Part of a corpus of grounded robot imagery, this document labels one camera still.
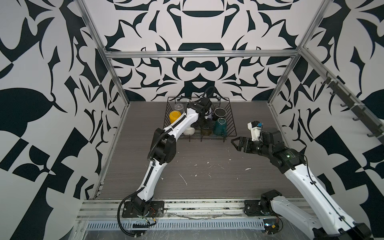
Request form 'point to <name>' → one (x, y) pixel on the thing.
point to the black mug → (218, 112)
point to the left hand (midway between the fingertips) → (205, 124)
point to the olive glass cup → (206, 132)
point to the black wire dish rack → (216, 102)
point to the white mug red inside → (189, 131)
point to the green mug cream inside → (220, 127)
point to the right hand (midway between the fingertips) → (237, 139)
